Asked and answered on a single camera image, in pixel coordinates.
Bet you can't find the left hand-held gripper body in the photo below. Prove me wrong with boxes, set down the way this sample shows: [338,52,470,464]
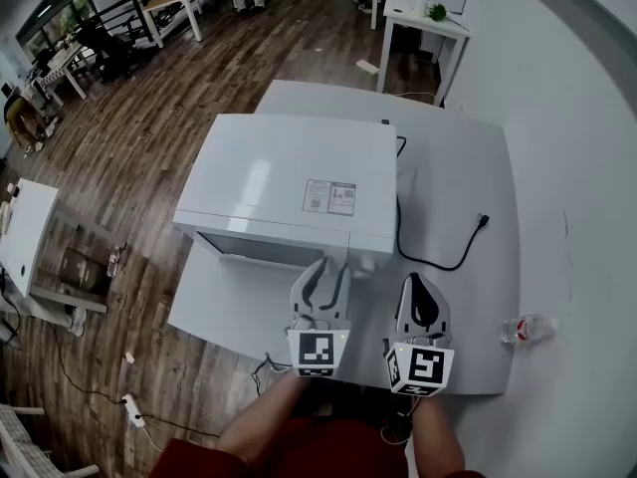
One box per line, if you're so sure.
[286,257,352,379]

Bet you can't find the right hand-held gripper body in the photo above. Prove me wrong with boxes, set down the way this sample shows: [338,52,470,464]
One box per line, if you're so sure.
[382,272,456,398]

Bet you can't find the white microwave door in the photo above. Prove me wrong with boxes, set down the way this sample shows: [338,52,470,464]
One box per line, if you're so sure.
[195,230,329,272]

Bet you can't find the person's right forearm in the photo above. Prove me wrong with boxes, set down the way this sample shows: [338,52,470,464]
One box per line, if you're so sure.
[409,392,468,478]

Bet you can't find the person's left forearm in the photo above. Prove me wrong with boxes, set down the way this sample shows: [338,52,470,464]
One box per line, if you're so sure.
[215,373,320,463]

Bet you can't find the grey label sticker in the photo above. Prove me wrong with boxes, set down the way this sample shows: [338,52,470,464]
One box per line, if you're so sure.
[300,177,358,216]

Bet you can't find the clear plastic water bottle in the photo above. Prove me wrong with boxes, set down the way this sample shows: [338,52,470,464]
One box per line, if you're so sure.
[499,312,560,345]

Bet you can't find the person's red clothing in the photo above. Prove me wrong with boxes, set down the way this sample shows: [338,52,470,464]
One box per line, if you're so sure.
[147,414,492,478]

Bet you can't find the white square table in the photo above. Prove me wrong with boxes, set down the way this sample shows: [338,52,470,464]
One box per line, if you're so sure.
[165,79,523,398]

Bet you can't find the white power strip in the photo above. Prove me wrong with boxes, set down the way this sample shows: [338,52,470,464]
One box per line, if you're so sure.
[120,392,146,428]

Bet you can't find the brown cardboard box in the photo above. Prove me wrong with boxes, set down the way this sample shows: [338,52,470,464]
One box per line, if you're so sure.
[58,245,113,294]

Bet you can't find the white shoes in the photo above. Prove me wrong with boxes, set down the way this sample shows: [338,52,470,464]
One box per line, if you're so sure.
[68,305,90,339]

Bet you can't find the white table with legs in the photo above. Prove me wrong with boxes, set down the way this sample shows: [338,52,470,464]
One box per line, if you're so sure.
[374,0,472,108]

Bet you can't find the white woven chair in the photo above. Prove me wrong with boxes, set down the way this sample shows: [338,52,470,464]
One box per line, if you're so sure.
[0,402,102,478]

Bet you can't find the black office chair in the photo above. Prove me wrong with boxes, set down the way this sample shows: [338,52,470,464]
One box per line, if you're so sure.
[75,16,136,83]

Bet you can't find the white patterned desk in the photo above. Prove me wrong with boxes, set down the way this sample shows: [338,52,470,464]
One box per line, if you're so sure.
[32,43,97,103]

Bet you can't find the black power cable with plug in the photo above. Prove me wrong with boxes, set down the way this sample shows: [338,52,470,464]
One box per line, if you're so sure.
[392,134,492,272]

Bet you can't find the thin tangled wires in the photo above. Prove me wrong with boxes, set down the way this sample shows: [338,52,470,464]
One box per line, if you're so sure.
[250,352,296,398]

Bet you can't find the long black floor cable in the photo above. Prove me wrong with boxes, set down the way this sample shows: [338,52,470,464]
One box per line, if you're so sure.
[0,266,221,438]

